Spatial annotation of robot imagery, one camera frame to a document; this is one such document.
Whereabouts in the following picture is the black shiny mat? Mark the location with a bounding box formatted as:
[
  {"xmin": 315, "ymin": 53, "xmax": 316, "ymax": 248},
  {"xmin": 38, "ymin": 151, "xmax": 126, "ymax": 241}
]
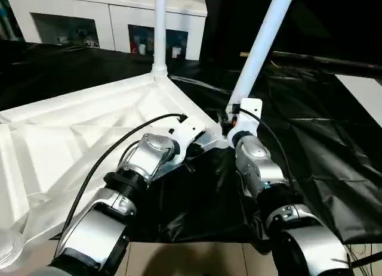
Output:
[{"xmin": 0, "ymin": 39, "xmax": 382, "ymax": 255}]

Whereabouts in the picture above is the white flat item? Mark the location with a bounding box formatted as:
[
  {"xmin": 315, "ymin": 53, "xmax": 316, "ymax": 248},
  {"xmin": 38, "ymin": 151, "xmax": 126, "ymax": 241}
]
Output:
[{"xmin": 333, "ymin": 73, "xmax": 382, "ymax": 125}]

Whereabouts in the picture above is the white cabinet with glass doors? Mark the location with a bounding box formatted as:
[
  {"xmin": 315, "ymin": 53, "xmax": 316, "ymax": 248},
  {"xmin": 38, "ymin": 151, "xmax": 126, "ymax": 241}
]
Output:
[{"xmin": 5, "ymin": 0, "xmax": 209, "ymax": 61}]

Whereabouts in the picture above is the white plastic table top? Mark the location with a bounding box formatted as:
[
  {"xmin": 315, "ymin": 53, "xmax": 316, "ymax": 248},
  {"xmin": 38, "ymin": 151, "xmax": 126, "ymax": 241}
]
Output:
[{"xmin": 0, "ymin": 72, "xmax": 233, "ymax": 274}]

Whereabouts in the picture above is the long dark tube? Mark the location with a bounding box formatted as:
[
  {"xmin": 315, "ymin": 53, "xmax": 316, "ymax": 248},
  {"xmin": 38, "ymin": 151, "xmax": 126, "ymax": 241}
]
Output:
[{"xmin": 272, "ymin": 50, "xmax": 382, "ymax": 73}]

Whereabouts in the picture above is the arm thick black cable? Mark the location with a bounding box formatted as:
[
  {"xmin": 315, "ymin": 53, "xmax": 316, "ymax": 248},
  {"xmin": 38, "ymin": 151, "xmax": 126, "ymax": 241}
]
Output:
[
  {"xmin": 54, "ymin": 111, "xmax": 189, "ymax": 259},
  {"xmin": 238, "ymin": 108, "xmax": 297, "ymax": 197}
]

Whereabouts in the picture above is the right arm thick black cable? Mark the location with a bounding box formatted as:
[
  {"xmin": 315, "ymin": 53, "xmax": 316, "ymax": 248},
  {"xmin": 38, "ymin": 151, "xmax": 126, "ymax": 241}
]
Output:
[{"xmin": 238, "ymin": 108, "xmax": 297, "ymax": 197}]

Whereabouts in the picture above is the left arm thick black cable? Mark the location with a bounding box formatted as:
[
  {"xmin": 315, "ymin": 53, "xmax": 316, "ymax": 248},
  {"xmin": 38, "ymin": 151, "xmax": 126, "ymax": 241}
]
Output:
[{"xmin": 54, "ymin": 111, "xmax": 189, "ymax": 259}]

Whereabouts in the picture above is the white plastic table leg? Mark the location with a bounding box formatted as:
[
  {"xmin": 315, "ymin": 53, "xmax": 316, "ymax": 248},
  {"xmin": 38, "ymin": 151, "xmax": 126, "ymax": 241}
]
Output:
[
  {"xmin": 0, "ymin": 227, "xmax": 25, "ymax": 273},
  {"xmin": 151, "ymin": 0, "xmax": 170, "ymax": 80},
  {"xmin": 227, "ymin": 0, "xmax": 297, "ymax": 115}
]

